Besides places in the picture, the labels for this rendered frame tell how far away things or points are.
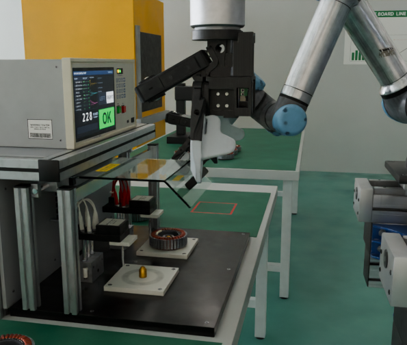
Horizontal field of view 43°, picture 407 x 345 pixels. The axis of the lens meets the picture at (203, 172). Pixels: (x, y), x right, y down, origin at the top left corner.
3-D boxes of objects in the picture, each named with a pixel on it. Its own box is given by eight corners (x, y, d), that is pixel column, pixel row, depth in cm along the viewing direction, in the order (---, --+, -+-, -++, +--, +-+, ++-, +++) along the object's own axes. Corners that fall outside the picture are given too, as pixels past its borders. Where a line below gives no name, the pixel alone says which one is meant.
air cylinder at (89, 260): (104, 271, 138) (103, 251, 137) (92, 283, 131) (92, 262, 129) (86, 270, 139) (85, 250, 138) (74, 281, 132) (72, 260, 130)
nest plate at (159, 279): (178, 272, 137) (178, 267, 137) (163, 296, 123) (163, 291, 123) (124, 267, 140) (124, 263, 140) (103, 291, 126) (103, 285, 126)
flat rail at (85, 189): (154, 156, 170) (154, 147, 169) (70, 206, 111) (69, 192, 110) (151, 156, 170) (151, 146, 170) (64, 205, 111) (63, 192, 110)
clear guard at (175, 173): (211, 183, 134) (211, 161, 133) (191, 208, 111) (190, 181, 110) (92, 178, 140) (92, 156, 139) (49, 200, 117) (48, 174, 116)
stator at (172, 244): (191, 239, 159) (191, 228, 158) (180, 252, 148) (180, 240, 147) (157, 237, 161) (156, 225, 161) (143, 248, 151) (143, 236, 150)
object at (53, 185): (69, 186, 122) (68, 168, 122) (57, 192, 117) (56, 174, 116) (51, 185, 123) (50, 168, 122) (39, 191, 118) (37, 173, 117)
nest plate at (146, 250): (198, 241, 161) (198, 237, 160) (187, 259, 146) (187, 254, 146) (151, 238, 164) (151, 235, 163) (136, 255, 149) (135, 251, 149)
